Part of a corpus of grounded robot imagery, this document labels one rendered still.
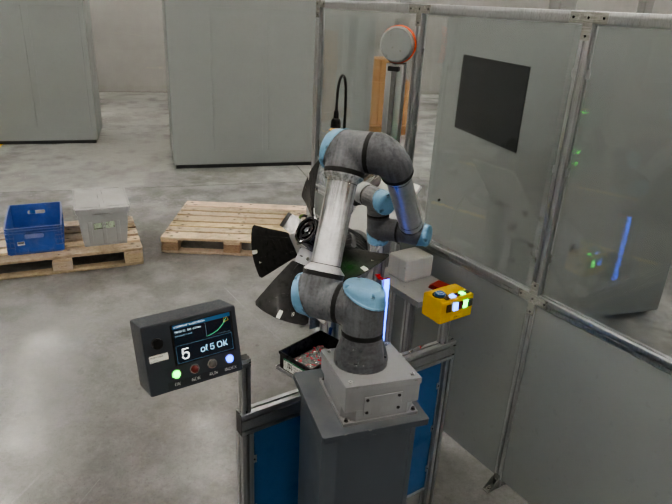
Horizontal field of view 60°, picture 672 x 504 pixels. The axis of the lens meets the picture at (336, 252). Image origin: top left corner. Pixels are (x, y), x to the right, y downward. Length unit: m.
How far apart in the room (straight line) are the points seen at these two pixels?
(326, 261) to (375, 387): 0.36
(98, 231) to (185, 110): 2.99
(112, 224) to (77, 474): 2.45
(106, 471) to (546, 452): 1.96
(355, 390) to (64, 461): 1.91
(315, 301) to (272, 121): 6.30
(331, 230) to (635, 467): 1.46
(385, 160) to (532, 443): 1.57
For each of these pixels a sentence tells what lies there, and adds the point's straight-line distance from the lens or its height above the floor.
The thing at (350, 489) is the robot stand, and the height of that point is 0.79.
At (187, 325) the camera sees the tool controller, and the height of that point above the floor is 1.23.
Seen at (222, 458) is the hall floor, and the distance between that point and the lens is 3.03.
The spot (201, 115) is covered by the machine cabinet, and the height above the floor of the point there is 0.68.
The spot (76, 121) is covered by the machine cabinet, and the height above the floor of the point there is 0.32.
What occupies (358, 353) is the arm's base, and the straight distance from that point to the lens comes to 1.60.
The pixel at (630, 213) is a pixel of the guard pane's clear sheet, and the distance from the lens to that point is 2.21.
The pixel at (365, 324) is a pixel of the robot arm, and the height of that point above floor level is 1.26.
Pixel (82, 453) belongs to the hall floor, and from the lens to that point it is 3.20.
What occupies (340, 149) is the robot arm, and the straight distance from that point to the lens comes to 1.63.
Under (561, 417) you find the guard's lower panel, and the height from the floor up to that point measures 0.55.
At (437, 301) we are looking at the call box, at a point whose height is 1.07.
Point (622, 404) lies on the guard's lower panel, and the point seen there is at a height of 0.76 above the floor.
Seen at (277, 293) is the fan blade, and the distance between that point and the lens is 2.26.
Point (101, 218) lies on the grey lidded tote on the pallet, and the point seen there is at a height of 0.38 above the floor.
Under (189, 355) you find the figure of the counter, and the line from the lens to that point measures 1.63.
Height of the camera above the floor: 2.03
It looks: 23 degrees down
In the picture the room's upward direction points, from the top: 3 degrees clockwise
